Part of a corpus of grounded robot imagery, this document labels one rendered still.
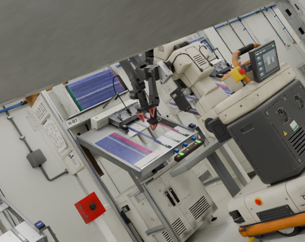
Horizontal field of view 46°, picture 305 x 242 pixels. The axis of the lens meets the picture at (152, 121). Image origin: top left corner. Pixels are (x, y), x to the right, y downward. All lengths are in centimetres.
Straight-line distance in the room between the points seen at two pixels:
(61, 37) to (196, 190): 288
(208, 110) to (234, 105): 36
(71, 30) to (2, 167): 399
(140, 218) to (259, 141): 123
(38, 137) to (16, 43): 420
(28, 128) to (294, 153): 329
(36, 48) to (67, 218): 404
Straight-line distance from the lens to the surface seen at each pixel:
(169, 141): 283
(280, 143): 191
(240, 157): 384
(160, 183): 296
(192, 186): 315
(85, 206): 242
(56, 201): 433
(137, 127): 303
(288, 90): 217
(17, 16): 28
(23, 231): 226
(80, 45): 38
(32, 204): 426
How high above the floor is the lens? 79
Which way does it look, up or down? 4 degrees up
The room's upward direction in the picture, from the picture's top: 33 degrees counter-clockwise
